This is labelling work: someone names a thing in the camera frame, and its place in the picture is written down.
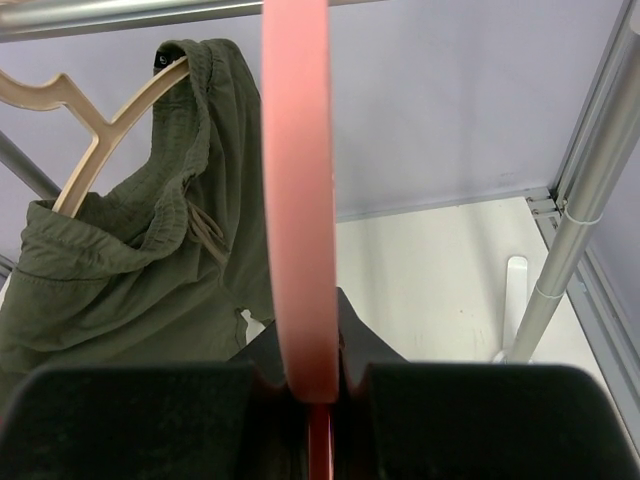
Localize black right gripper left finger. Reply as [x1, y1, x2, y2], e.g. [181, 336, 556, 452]
[1, 327, 308, 479]

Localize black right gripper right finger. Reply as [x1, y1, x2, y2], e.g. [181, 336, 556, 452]
[334, 294, 639, 479]

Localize olive green shorts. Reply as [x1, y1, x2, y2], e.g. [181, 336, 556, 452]
[1, 39, 275, 401]

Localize beige wooden hanger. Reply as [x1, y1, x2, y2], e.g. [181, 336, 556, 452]
[1, 57, 189, 217]

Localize pink plastic hanger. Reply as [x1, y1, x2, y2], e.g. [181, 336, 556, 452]
[262, 0, 342, 404]

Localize silver clothes rack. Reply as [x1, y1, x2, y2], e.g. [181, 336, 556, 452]
[0, 0, 640, 366]

